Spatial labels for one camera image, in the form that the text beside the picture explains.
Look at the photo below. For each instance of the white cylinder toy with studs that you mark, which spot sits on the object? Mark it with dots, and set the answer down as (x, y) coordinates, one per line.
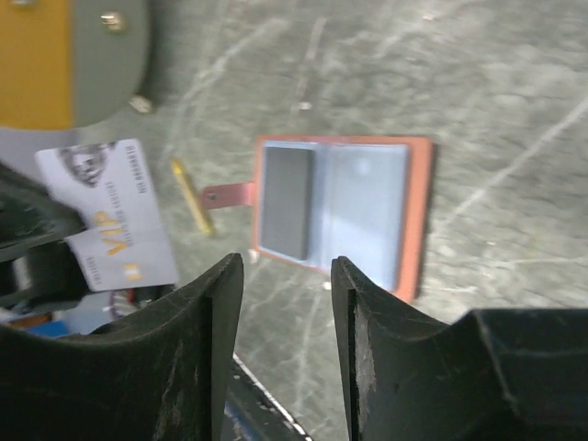
(70, 64)

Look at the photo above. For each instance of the black credit card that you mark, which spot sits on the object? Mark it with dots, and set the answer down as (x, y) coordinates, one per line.
(286, 201)

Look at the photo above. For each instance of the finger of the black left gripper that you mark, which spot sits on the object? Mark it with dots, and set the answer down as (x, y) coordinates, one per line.
(37, 264)

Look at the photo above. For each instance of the silver VIP card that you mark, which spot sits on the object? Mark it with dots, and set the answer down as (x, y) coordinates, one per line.
(124, 243)

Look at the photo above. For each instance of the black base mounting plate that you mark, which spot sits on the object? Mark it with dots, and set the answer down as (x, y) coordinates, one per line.
(252, 414)

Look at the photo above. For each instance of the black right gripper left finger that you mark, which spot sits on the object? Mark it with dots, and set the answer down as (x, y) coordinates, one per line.
(160, 373)

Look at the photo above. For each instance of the gold pencil stick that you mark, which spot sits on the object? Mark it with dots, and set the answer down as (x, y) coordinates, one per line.
(192, 198)

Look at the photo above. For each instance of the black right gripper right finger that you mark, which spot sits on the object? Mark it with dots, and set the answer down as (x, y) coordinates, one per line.
(494, 374)

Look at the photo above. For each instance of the brown leather card holder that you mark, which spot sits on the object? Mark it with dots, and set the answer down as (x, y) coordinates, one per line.
(369, 202)

